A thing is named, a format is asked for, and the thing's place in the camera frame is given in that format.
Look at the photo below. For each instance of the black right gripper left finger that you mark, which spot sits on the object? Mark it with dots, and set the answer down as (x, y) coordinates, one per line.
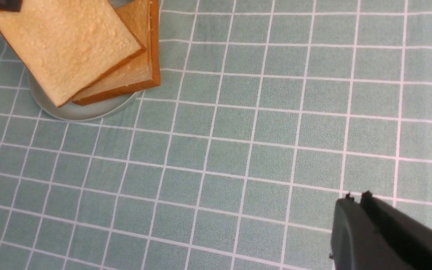
(357, 244)

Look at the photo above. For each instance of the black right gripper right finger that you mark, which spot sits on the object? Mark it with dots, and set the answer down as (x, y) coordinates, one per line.
(408, 238)

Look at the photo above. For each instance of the toasted bread slice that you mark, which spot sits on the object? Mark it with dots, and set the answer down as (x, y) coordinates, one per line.
(142, 72)
(68, 45)

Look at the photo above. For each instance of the light green round plate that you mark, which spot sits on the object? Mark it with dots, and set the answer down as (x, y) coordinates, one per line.
(78, 113)

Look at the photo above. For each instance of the green checkered tablecloth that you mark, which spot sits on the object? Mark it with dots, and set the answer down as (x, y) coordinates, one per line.
(268, 112)

